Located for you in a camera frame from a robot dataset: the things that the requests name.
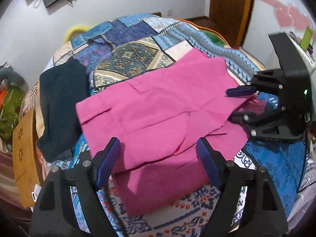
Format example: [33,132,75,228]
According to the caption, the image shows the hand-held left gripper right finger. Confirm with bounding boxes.
[196,137,289,237]

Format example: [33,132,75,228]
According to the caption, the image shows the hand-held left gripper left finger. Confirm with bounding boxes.
[29,137,121,237]

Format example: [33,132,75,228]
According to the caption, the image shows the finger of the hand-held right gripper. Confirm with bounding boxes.
[229,106,300,144]
[226,70,288,102]

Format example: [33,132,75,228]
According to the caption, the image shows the pink pants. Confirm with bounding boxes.
[75,47,267,218]

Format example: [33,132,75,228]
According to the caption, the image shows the green bottle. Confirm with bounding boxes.
[300,27,314,51]

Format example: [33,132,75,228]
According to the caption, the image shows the dark navy garment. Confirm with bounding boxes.
[36,59,90,163]

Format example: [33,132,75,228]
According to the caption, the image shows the wooden door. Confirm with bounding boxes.
[209,0,256,49]

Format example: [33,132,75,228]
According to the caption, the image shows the green patterned cloth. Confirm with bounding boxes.
[0,85,25,142]

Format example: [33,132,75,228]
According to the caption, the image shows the blue patchwork printed blanket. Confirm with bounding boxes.
[18,12,309,237]

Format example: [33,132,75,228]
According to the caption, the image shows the pink heart wall decoration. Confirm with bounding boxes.
[255,0,314,31]

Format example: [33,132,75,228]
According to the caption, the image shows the yellow ring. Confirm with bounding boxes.
[63,25,92,44]

